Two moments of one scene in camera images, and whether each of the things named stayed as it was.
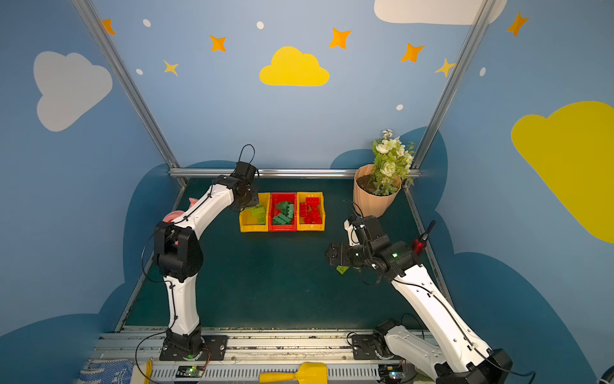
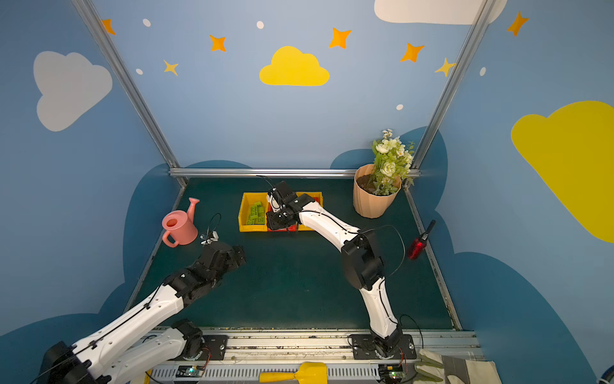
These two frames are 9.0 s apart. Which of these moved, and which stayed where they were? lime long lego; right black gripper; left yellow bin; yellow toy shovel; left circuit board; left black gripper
Moved: left black gripper; right black gripper
Stayed: left circuit board; lime long lego; left yellow bin; yellow toy shovel
